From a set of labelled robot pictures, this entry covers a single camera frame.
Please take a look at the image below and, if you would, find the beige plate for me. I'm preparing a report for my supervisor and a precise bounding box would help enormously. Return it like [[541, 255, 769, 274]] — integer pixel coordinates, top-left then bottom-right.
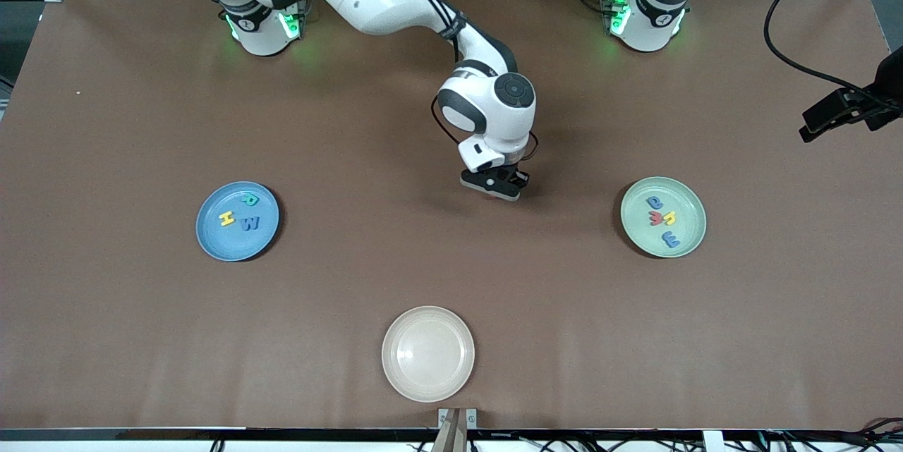
[[382, 306, 475, 403]]

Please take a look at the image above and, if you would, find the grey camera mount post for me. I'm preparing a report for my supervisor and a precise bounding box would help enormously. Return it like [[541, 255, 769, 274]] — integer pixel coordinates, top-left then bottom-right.
[[430, 408, 469, 452]]

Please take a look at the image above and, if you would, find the metal table edge bracket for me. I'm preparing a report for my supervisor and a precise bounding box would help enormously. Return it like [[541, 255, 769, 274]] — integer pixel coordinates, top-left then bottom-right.
[[437, 407, 478, 430]]

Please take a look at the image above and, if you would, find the black cable bundle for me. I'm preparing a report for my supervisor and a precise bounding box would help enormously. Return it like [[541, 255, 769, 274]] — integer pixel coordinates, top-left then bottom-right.
[[755, 415, 903, 452]]

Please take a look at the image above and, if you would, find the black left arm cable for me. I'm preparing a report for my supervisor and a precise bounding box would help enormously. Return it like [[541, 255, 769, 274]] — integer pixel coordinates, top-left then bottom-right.
[[764, 0, 903, 113]]

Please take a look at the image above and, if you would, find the blue plate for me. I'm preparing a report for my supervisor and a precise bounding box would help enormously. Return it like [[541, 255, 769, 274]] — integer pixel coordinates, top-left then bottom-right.
[[195, 181, 281, 262]]

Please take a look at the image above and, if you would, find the green plate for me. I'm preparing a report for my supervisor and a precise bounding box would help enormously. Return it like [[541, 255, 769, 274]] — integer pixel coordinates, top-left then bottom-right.
[[621, 177, 707, 259]]

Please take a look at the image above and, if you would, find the brown table mat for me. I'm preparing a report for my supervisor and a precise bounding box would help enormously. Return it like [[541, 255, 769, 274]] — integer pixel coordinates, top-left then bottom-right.
[[0, 0, 903, 432]]

